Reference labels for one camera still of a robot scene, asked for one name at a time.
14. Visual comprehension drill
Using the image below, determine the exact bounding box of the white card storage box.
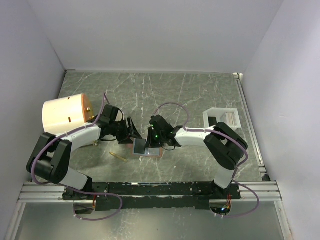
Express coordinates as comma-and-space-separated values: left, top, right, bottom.
202, 107, 242, 131

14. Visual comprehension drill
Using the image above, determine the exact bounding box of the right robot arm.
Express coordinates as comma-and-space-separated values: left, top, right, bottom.
146, 115, 248, 199

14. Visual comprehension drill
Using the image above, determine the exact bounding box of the brown leather card holder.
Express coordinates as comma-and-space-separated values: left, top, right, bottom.
126, 139, 163, 158

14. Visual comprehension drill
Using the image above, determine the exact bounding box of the black VIP card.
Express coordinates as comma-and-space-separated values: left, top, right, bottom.
208, 116, 218, 127

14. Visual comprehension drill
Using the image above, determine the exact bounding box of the gold pencil stick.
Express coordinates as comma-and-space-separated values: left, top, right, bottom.
109, 151, 128, 163

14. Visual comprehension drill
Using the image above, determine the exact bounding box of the white cylinder toy with studs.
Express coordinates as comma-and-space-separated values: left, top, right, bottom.
42, 93, 94, 135

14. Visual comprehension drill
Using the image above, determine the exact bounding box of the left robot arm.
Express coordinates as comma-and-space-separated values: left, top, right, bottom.
26, 104, 141, 200

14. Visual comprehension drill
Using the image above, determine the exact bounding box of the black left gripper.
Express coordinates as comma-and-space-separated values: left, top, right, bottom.
109, 116, 142, 145

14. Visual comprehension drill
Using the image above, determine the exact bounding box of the black credit card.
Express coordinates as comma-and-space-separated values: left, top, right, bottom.
133, 138, 146, 155

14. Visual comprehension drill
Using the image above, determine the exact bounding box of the stack of cards in box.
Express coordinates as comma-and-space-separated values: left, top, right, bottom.
225, 112, 237, 127

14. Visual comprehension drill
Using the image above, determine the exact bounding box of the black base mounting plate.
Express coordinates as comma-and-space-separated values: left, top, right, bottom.
62, 181, 241, 211

